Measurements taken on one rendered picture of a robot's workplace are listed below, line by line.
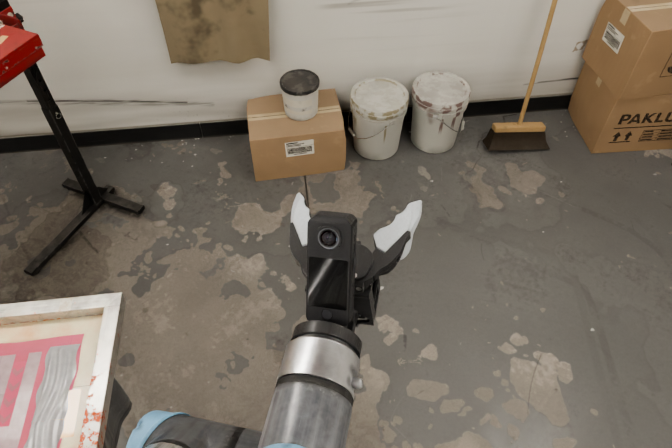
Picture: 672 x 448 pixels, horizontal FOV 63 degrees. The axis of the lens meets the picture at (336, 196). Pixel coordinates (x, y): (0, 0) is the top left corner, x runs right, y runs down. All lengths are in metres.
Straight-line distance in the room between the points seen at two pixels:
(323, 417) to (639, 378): 2.24
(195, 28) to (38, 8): 0.72
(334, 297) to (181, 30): 2.40
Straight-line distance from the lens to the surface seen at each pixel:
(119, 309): 1.46
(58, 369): 1.47
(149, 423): 0.64
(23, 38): 2.29
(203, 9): 2.81
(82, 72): 3.18
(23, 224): 3.21
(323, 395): 0.51
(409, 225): 0.62
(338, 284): 0.55
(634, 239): 3.11
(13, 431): 1.45
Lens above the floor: 2.17
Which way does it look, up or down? 48 degrees down
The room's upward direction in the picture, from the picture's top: straight up
